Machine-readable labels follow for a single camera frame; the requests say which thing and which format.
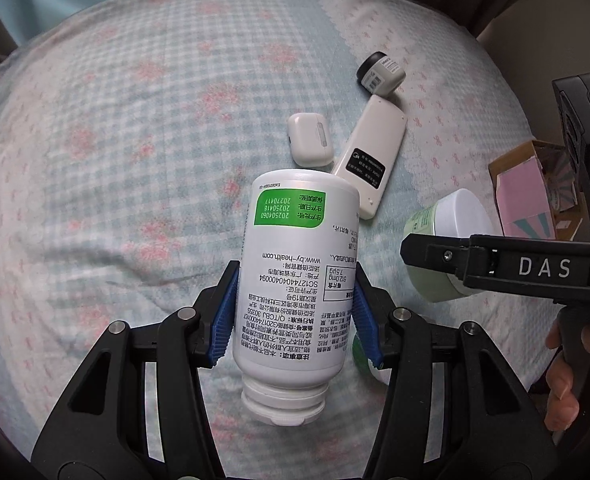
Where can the open cardboard box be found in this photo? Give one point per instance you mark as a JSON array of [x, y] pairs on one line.
[[536, 193]]

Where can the small white cream jar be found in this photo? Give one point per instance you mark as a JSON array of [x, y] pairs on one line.
[[380, 74]]

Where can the white pill bottle green label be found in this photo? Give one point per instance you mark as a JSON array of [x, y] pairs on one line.
[[295, 293]]

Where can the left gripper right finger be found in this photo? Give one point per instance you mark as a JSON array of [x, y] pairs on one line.
[[454, 407]]

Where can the person right hand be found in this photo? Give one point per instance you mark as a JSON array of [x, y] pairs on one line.
[[563, 406]]

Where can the white earbuds case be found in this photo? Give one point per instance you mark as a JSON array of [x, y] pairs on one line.
[[310, 140]]

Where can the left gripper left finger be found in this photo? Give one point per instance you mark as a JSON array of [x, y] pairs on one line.
[[134, 409]]

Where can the white remote control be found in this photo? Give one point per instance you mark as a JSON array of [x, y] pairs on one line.
[[371, 151]]

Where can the checkered floral bed sheet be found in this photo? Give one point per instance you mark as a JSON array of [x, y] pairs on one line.
[[130, 136]]

